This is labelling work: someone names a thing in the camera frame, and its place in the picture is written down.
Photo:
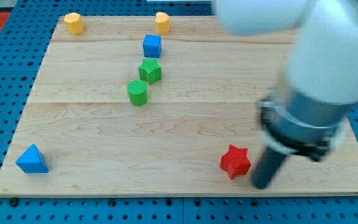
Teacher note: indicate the yellow heart block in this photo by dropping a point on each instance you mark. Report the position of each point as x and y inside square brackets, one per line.
[162, 23]

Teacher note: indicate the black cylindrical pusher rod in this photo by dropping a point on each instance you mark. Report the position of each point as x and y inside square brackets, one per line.
[268, 165]

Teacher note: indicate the red star block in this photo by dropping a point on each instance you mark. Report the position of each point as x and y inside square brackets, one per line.
[235, 162]

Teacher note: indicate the green cylinder block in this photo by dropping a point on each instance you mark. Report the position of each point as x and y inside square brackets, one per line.
[138, 93]

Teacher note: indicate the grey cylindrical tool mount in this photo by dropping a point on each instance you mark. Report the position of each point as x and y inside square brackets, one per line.
[294, 123]

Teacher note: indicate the yellow hexagon block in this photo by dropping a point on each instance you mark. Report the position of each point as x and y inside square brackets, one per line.
[74, 23]

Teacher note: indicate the green star block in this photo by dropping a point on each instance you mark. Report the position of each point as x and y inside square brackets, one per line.
[150, 71]

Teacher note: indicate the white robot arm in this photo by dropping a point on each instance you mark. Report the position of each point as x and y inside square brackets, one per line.
[324, 60]

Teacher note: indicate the blue triangle block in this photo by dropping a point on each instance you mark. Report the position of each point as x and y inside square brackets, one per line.
[32, 161]

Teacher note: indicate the wooden board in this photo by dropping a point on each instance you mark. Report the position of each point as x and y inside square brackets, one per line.
[98, 145]

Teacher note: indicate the blue cube block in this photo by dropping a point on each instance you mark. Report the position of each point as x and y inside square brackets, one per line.
[152, 46]

